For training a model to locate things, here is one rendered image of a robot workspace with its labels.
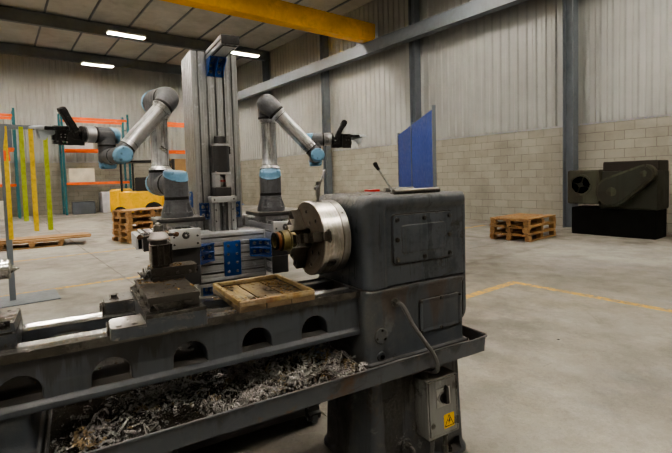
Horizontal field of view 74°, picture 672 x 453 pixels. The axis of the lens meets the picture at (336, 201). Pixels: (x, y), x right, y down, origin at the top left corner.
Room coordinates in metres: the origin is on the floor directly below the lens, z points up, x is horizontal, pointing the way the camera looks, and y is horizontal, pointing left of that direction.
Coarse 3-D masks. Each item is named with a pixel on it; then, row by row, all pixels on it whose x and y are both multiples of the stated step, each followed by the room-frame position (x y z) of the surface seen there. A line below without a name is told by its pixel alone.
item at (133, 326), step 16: (112, 304) 1.59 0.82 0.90; (128, 304) 1.61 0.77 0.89; (112, 320) 1.39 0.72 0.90; (128, 320) 1.38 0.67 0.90; (144, 320) 1.38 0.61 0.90; (160, 320) 1.36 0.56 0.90; (176, 320) 1.39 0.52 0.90; (192, 320) 1.41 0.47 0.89; (112, 336) 1.30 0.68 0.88; (128, 336) 1.32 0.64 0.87
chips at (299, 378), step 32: (288, 352) 1.89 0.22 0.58; (320, 352) 1.94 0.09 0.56; (160, 384) 1.64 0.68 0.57; (192, 384) 1.69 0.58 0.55; (224, 384) 1.68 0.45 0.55; (256, 384) 1.56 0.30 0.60; (288, 384) 1.57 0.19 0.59; (64, 416) 1.49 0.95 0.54; (96, 416) 1.40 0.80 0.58; (128, 416) 1.46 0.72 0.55; (160, 416) 1.46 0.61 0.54; (192, 416) 1.46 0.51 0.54; (64, 448) 1.29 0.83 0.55; (96, 448) 1.27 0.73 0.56
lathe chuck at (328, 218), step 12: (300, 204) 1.93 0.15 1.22; (312, 204) 1.83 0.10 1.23; (324, 204) 1.85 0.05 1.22; (312, 216) 1.83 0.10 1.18; (324, 216) 1.79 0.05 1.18; (336, 216) 1.81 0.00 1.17; (312, 228) 1.84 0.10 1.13; (324, 228) 1.76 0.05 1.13; (336, 228) 1.78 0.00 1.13; (336, 240) 1.77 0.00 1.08; (312, 252) 1.85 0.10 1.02; (324, 252) 1.75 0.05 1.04; (336, 252) 1.78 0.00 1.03; (312, 264) 1.85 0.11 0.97; (324, 264) 1.78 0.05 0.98; (336, 264) 1.82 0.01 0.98
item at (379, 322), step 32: (416, 288) 1.91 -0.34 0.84; (448, 288) 2.01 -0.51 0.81; (384, 320) 1.83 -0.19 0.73; (416, 320) 1.92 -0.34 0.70; (448, 320) 2.01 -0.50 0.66; (352, 352) 1.87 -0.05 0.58; (384, 352) 1.83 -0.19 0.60; (416, 352) 1.90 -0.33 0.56; (384, 384) 1.86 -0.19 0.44; (352, 416) 1.95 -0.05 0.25; (384, 416) 1.85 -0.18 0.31; (352, 448) 1.95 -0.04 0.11; (384, 448) 1.84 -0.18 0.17; (416, 448) 1.93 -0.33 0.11; (448, 448) 2.03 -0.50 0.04
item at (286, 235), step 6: (276, 234) 1.79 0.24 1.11; (282, 234) 1.80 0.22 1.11; (288, 234) 1.80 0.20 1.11; (294, 234) 1.83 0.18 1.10; (276, 240) 1.84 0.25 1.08; (282, 240) 1.79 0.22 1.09; (288, 240) 1.79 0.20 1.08; (276, 246) 1.79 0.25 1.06; (282, 246) 1.79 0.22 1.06; (288, 246) 1.80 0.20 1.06; (294, 246) 1.83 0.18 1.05
